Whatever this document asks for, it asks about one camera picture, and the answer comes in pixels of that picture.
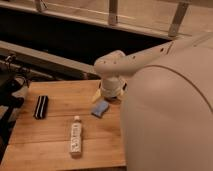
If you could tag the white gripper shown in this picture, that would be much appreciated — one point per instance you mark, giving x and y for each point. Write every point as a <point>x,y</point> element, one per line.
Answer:
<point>110,87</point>

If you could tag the white labelled plastic bottle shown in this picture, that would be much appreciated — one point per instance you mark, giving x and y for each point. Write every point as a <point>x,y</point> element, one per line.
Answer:
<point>76,138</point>

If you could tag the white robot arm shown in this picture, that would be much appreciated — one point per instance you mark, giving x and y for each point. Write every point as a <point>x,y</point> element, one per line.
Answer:
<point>167,107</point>

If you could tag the blue sponge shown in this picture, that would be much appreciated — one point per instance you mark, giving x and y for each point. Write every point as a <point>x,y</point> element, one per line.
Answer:
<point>100,108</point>

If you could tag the black striped case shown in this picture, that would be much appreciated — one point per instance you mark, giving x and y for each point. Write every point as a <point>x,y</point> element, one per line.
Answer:
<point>41,107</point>

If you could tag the metal railing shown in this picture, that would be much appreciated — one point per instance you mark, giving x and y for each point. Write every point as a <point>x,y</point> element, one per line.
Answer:
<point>160,18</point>

